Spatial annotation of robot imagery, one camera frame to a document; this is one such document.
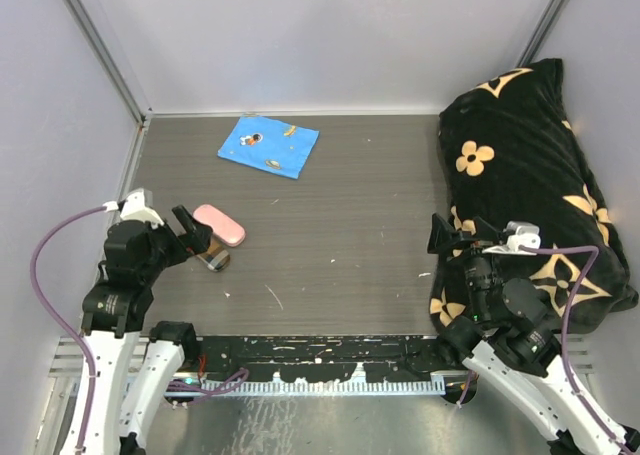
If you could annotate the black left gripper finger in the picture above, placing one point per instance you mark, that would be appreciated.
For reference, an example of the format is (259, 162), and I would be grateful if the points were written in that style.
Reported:
(196, 237)
(189, 225)

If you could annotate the black floral plush pillow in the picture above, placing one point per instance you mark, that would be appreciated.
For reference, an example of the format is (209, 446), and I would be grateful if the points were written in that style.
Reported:
(510, 154)

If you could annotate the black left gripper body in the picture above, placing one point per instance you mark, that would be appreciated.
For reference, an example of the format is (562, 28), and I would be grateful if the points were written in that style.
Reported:
(166, 250)

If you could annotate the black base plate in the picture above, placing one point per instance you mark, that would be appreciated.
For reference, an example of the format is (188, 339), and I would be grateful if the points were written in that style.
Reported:
(392, 358)

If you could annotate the aluminium front rail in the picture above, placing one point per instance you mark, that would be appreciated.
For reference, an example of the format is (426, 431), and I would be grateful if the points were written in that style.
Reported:
(193, 372)

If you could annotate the pink glasses case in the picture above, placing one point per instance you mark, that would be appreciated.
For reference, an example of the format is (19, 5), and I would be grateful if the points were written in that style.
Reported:
(224, 228)

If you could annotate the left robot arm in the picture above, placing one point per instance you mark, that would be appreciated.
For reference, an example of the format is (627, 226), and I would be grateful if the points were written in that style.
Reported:
(113, 415)

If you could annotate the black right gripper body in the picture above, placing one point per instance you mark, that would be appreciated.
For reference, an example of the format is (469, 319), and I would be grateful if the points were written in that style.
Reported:
(479, 269)

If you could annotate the brown striped glasses case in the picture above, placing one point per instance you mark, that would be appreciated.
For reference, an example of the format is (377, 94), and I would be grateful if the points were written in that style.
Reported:
(215, 258)

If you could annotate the blue cartoon print cloth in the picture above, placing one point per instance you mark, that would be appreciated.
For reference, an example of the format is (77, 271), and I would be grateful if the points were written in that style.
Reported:
(269, 145)

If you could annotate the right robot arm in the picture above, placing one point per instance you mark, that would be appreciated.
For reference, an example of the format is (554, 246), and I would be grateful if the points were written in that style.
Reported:
(507, 337)

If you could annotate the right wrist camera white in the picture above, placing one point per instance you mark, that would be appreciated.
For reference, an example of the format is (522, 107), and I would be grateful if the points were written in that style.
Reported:
(520, 239)

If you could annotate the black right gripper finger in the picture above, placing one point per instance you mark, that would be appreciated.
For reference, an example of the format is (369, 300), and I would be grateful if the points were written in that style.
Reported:
(485, 232)
(444, 239)

